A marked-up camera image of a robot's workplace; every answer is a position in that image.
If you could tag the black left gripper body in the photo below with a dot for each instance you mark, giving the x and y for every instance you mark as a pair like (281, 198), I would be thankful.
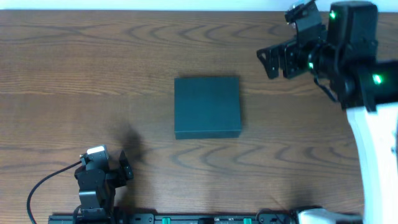
(117, 178)

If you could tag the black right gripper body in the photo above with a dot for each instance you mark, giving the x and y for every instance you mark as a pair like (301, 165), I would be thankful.
(288, 59)

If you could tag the dark green gift box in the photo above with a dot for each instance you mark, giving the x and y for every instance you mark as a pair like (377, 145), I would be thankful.
(207, 108)

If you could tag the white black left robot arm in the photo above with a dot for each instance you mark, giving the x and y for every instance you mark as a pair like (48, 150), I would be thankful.
(98, 204)

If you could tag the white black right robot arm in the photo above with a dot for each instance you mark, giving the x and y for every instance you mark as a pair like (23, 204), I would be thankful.
(344, 52)

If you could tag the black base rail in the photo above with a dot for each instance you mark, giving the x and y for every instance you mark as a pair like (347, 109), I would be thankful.
(148, 218)

